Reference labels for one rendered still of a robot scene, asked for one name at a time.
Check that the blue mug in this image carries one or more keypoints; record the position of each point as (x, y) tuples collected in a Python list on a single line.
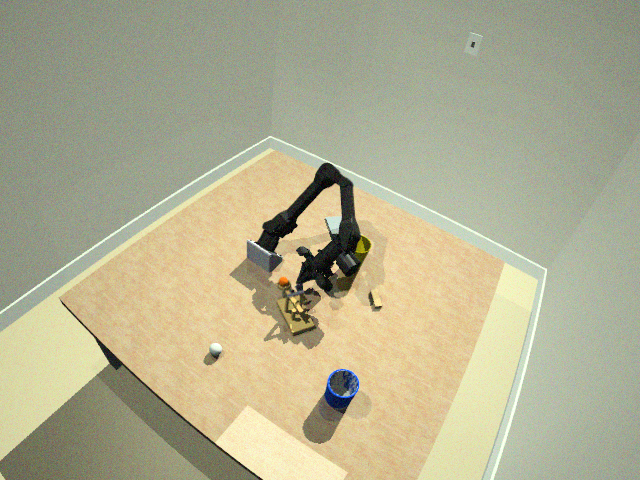
[(341, 388)]

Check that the yellow cup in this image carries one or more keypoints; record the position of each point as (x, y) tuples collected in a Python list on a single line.
[(363, 248)]

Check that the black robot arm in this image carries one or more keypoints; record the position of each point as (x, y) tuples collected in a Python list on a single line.
[(285, 222)]

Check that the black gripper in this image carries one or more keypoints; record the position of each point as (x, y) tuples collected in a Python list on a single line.
[(312, 268)]

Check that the small white ball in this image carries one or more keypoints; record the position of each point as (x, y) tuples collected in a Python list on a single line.
[(215, 349)]

